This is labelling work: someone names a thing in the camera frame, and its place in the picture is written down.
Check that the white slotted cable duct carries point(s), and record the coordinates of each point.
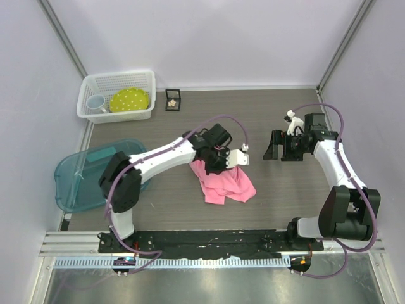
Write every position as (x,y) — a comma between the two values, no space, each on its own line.
(122,262)

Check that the yellow-green dotted plate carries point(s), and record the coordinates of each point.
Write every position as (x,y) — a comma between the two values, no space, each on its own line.
(130,99)

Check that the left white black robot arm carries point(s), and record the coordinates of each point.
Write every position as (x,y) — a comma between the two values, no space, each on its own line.
(122,179)

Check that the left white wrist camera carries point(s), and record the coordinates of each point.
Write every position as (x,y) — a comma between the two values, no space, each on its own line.
(236,158)

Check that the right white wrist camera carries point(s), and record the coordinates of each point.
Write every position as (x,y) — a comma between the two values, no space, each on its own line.
(294,122)

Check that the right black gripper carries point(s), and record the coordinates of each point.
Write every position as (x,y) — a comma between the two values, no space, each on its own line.
(281,138)

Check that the cream flower brooch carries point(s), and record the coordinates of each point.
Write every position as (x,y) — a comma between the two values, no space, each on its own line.
(172,103)

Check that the pink t-shirt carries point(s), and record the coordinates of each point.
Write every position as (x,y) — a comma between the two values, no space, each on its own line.
(233,184)

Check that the black brooch box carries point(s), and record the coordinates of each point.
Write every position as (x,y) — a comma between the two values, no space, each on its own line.
(173,94)

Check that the teal transparent plastic bin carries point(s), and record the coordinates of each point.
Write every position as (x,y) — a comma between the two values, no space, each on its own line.
(76,176)

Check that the white plastic basket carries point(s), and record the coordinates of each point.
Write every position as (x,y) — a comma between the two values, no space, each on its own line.
(107,85)

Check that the light blue mug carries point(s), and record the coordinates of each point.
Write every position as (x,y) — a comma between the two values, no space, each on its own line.
(97,104)

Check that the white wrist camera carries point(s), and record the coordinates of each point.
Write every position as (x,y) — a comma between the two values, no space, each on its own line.
(294,122)
(236,158)

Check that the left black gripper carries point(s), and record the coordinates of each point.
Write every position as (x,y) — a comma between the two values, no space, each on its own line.
(222,166)

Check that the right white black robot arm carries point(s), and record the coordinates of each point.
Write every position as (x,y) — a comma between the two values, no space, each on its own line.
(350,209)

